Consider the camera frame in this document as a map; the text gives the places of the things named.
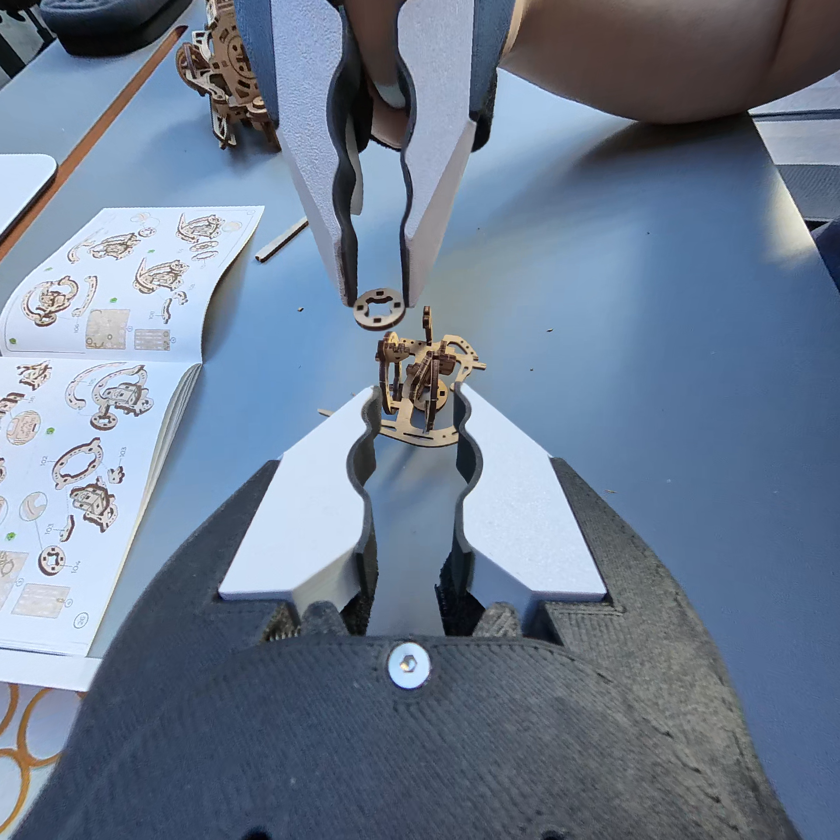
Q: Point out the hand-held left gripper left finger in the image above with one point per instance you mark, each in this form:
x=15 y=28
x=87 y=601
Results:
x=308 y=518

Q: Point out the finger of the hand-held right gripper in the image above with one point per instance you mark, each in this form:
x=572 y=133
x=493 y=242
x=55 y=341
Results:
x=302 y=98
x=443 y=98

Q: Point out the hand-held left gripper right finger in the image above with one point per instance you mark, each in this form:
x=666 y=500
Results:
x=518 y=525

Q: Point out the small wooden model assembly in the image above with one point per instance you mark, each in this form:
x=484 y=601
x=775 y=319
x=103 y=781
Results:
x=392 y=348

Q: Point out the round wooden disc part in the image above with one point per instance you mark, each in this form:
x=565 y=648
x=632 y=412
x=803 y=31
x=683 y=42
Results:
x=361 y=313

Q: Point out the person's right forearm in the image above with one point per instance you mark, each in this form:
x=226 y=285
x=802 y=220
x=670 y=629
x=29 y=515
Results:
x=656 y=52

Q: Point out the large assembled wooden model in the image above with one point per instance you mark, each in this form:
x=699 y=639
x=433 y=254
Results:
x=223 y=72

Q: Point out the person's right hand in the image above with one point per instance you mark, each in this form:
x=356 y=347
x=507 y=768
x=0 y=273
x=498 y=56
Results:
x=387 y=124

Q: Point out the black padded case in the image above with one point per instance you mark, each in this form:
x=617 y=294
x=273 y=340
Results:
x=111 y=26

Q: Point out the tapered wooden stick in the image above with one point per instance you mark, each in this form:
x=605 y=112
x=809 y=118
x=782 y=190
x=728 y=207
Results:
x=279 y=243

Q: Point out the open instruction booklet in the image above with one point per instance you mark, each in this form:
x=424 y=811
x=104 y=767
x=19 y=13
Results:
x=229 y=249

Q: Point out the white rounded flat device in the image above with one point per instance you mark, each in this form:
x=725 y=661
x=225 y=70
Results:
x=23 y=190

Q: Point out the group of orange rubber bands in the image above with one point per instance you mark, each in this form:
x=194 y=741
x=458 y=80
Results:
x=21 y=735

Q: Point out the person's dark blue clothing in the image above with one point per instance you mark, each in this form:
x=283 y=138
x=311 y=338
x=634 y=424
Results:
x=832 y=262

